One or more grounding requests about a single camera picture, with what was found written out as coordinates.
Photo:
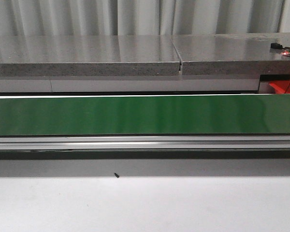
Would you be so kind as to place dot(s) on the green conveyor belt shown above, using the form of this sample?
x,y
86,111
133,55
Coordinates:
x,y
102,115

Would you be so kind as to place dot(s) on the grey stone countertop slab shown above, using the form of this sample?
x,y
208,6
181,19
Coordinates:
x,y
143,55

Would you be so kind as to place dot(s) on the red plastic tray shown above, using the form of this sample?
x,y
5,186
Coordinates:
x,y
280,87

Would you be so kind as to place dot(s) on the small sensor circuit board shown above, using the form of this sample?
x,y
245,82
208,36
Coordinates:
x,y
284,49

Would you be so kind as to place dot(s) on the white pleated curtain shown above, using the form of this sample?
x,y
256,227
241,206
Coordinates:
x,y
142,17

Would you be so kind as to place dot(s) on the aluminium conveyor frame rail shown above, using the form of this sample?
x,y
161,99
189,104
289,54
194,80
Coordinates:
x,y
198,142

